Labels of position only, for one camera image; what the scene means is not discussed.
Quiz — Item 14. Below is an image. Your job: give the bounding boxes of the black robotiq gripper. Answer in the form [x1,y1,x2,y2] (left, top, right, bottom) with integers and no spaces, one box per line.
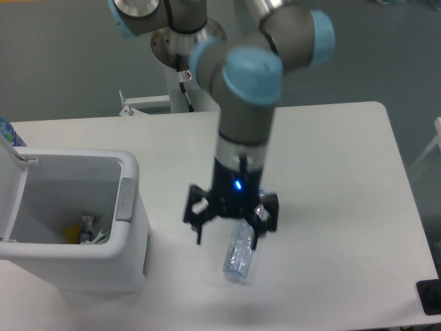
[183,159,278,250]

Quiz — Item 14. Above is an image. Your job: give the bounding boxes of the crushed clear plastic bottle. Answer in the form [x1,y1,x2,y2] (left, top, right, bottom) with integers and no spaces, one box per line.
[223,219,254,282]

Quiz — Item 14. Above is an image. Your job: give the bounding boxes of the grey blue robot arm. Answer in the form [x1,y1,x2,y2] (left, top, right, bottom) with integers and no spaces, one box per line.
[108,1,336,238]

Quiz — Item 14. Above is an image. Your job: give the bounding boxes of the yellow trash piece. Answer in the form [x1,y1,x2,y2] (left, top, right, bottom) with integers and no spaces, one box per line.
[63,223,82,244]

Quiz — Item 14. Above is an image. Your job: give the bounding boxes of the white trash can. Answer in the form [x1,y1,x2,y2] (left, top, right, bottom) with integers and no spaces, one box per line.
[1,148,150,292]

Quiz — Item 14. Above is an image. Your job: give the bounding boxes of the white trash can lid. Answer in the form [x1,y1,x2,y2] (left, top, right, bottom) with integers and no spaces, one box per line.
[1,136,39,241]

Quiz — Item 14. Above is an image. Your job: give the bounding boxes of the crumpled printed wrapper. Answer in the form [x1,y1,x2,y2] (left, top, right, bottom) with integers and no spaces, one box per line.
[79,215,110,245]

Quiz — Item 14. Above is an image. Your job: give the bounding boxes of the black device at corner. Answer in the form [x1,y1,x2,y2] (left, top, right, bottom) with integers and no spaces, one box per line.
[416,279,440,316]

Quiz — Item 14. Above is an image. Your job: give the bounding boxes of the blue patterned bottle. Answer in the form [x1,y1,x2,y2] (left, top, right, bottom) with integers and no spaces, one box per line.
[0,117,27,147]

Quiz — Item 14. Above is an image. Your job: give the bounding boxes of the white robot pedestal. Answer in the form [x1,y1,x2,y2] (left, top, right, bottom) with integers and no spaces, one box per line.
[118,17,228,117]

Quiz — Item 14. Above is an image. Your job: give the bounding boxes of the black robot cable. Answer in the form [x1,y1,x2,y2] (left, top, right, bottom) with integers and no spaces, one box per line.
[174,53,196,114]

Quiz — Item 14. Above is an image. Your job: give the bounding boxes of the white frame at right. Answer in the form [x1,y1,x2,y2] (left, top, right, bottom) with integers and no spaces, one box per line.
[409,117,440,177]

